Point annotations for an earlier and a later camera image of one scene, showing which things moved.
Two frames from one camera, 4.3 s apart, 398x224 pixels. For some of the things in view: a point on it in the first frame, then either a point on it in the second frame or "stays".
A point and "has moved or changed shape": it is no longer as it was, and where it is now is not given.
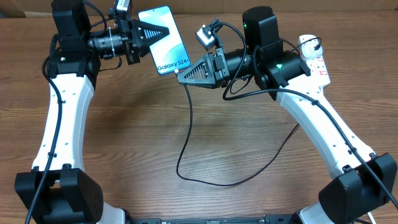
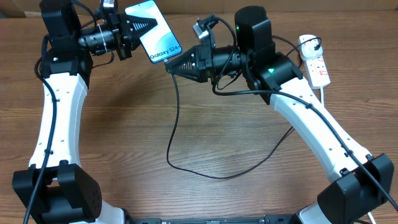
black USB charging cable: x=267 y=162 → x=293 y=50
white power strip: x=319 y=74 stays
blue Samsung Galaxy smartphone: x=170 y=53 has moved or changed shape
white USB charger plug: x=310 y=46 stays
